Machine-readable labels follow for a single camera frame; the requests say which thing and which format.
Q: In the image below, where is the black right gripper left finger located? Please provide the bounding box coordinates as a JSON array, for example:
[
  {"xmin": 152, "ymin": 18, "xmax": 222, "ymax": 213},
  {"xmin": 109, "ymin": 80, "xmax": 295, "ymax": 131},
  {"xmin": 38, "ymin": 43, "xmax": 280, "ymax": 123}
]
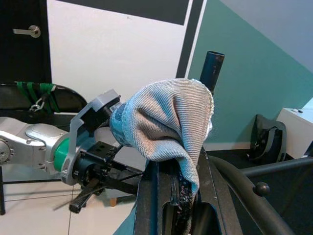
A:
[{"xmin": 134, "ymin": 159, "xmax": 197, "ymax": 235}]

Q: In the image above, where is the white cabinet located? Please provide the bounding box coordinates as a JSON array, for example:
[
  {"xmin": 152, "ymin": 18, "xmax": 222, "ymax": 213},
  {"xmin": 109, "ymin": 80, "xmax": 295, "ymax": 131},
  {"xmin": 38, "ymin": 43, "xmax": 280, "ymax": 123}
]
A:
[{"xmin": 276, "ymin": 107, "xmax": 313, "ymax": 160}]

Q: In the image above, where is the silver chain link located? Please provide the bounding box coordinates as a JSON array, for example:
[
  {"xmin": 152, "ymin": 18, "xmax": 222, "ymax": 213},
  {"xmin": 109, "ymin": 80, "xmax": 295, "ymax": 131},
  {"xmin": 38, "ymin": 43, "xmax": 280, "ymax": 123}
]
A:
[{"xmin": 29, "ymin": 96, "xmax": 47, "ymax": 113}]

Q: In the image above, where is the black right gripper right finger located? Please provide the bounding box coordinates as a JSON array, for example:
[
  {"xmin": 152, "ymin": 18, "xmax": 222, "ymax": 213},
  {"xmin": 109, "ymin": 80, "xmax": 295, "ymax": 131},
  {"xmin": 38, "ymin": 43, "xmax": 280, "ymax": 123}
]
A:
[{"xmin": 194, "ymin": 148, "xmax": 243, "ymax": 235}]

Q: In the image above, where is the black tubular frame with knob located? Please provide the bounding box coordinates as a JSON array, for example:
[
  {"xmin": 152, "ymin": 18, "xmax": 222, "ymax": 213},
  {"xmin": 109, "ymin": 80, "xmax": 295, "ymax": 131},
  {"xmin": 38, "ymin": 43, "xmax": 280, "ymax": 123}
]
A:
[{"xmin": 210, "ymin": 155, "xmax": 313, "ymax": 235}]

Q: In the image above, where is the grey shorts patterned waistband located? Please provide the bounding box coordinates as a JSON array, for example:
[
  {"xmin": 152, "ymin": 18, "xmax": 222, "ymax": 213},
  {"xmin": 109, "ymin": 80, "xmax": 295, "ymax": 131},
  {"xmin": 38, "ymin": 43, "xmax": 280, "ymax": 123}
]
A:
[{"xmin": 109, "ymin": 78, "xmax": 215, "ymax": 198}]

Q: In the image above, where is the silver door handle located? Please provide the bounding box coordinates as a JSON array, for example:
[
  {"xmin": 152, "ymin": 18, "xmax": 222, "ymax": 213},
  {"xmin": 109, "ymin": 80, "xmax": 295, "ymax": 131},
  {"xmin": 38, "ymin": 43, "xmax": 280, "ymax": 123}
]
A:
[{"xmin": 12, "ymin": 24, "xmax": 41, "ymax": 38}]

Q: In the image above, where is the green strap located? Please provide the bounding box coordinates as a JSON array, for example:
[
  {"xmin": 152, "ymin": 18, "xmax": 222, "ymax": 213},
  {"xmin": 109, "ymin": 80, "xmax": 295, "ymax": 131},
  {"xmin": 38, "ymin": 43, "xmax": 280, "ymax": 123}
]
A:
[{"xmin": 14, "ymin": 81, "xmax": 59, "ymax": 116}]

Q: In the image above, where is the black folding chair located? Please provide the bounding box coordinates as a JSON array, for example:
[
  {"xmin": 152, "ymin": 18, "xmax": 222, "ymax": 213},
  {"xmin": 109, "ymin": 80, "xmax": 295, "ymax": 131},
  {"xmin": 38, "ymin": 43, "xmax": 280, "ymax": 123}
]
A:
[{"xmin": 0, "ymin": 82, "xmax": 88, "ymax": 216}]

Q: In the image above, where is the black backpack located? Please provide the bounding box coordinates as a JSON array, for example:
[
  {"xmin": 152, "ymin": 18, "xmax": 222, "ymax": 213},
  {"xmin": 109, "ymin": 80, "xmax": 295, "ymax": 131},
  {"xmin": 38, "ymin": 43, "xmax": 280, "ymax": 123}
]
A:
[{"xmin": 246, "ymin": 114, "xmax": 287, "ymax": 163}]

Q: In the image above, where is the black door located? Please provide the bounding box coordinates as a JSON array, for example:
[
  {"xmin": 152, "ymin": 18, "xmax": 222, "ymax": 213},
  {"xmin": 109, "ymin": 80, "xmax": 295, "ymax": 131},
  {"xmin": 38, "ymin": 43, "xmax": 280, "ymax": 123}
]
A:
[{"xmin": 0, "ymin": 0, "xmax": 52, "ymax": 84}]

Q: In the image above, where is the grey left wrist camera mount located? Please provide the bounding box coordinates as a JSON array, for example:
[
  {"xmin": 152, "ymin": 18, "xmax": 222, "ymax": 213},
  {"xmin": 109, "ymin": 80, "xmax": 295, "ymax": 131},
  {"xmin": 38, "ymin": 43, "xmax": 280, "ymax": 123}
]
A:
[{"xmin": 60, "ymin": 89, "xmax": 122, "ymax": 186}]

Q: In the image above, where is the dark hollow metal pole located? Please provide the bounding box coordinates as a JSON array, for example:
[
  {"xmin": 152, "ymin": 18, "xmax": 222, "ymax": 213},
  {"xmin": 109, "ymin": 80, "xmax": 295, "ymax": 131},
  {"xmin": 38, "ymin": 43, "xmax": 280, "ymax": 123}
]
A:
[{"xmin": 199, "ymin": 50, "xmax": 225, "ymax": 93}]

